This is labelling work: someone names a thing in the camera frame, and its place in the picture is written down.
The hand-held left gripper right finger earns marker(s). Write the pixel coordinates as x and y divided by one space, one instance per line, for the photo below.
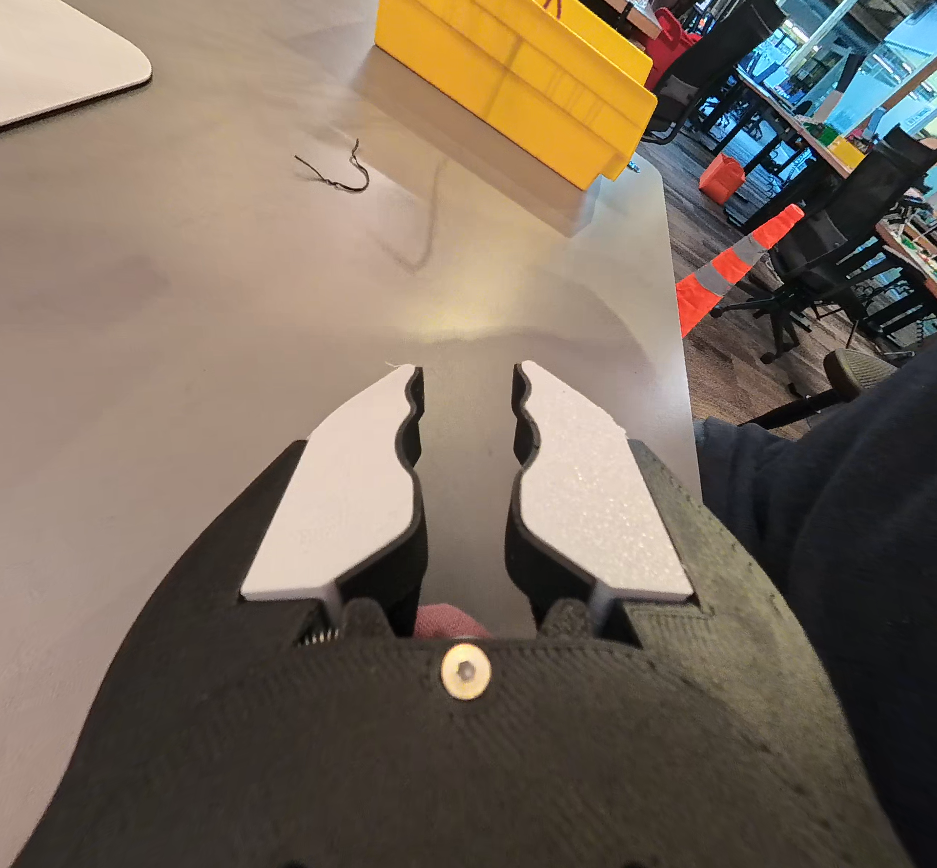
600 509

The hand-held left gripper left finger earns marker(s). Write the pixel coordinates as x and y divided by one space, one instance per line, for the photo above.
337 502

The yellow plastic bin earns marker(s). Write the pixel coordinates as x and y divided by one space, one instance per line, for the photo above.
476 55

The orange traffic cone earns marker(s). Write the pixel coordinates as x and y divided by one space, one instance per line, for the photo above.
721 275

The dark office chair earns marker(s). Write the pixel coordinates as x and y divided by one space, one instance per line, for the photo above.
856 370

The black twist tie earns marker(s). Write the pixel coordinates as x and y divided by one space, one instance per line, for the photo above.
344 187

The orange box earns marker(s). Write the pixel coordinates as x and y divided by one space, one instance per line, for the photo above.
721 179

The black office chair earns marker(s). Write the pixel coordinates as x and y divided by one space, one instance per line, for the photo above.
834 238
703 70

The red bin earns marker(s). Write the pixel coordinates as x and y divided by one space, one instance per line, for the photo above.
673 40

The white stand base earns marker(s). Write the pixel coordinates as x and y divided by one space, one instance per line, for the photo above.
58 55

